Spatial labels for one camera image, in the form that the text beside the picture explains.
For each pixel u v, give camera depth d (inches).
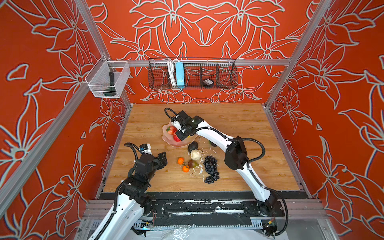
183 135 32.7
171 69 34.7
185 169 33.2
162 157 28.0
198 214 28.6
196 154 34.3
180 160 34.5
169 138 38.2
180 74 35.2
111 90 31.2
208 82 37.5
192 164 33.2
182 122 29.2
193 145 36.4
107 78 36.3
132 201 20.0
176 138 33.3
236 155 23.6
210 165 33.1
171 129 38.2
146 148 27.0
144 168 22.0
